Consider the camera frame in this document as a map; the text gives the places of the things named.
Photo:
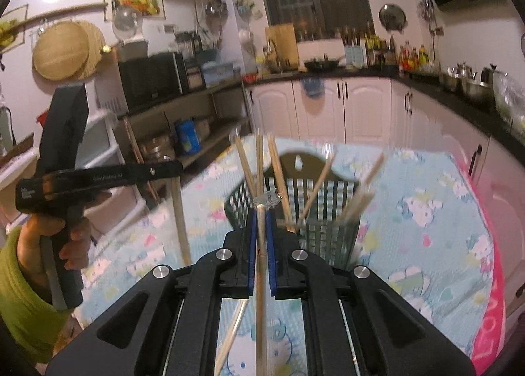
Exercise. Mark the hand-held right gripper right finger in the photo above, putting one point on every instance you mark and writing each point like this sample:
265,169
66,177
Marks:
271,253

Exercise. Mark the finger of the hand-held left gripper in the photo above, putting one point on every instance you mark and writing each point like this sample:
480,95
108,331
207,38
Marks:
151,173

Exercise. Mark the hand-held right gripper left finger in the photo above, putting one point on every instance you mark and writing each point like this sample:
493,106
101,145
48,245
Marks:
252,253

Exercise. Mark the green plastic utensil basket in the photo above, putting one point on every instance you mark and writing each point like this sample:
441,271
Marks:
324,236

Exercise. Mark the wooden chopstick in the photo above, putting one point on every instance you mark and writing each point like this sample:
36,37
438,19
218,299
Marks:
245,167
259,162
357,208
180,220
319,189
279,179
371,175
260,339

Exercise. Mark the person's left forearm green sleeve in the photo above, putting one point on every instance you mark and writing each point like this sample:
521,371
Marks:
24,318

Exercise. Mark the person's left hand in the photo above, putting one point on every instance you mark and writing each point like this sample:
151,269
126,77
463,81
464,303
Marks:
76,242

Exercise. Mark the white plastic drawer unit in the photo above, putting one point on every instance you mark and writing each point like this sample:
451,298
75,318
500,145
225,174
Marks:
102,138

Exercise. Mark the blue tin can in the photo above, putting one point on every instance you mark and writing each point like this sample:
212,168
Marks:
188,137

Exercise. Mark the round bamboo trays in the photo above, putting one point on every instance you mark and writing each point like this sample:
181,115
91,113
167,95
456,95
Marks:
61,50

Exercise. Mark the wooden kitchen shelf unit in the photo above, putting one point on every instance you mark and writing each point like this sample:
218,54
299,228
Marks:
217,113

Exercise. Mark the black microwave oven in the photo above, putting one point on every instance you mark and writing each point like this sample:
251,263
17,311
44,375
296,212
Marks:
149,80

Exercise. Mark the light blue plastic container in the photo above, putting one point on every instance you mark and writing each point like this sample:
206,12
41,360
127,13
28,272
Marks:
220,74

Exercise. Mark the glass pot lid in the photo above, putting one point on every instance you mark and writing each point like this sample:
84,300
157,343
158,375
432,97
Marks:
126,23

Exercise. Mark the cartoon cat printed blanket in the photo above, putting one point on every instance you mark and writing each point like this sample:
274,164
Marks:
410,236

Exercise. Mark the kitchen faucet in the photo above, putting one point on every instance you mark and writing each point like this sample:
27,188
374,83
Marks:
272,54

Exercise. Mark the blue bag on cabinet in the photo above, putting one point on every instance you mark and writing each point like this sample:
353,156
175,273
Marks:
312,88

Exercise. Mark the white lower kitchen cabinets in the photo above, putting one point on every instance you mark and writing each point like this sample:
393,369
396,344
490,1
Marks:
369,109

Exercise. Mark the wooden cutting board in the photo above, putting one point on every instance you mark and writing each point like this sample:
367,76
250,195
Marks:
282,46

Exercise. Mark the black wok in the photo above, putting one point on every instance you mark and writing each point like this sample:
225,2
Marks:
322,64

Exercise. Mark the light blue knife block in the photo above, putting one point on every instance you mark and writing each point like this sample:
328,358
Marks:
354,56

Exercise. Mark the pink towel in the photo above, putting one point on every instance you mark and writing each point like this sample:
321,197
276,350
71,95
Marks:
490,298

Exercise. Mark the row of spice jars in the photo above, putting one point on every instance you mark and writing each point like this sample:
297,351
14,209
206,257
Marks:
352,33

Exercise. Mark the group of sauce bottles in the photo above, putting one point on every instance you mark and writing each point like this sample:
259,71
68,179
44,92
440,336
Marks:
414,57

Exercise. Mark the steel basin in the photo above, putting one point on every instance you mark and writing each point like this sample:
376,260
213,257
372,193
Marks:
450,82

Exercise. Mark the steel pot with lid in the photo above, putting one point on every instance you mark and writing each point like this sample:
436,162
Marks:
478,87

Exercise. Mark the steel kettle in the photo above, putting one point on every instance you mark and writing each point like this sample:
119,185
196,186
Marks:
464,71

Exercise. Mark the steel pot lid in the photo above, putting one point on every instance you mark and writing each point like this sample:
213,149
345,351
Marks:
391,16

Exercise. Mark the clear plastic bag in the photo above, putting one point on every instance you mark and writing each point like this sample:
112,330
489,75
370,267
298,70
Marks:
510,101

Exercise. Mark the food wall picture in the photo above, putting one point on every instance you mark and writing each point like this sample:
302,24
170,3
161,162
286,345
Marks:
137,2

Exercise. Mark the wall outlet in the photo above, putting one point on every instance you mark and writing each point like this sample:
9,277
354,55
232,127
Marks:
438,31

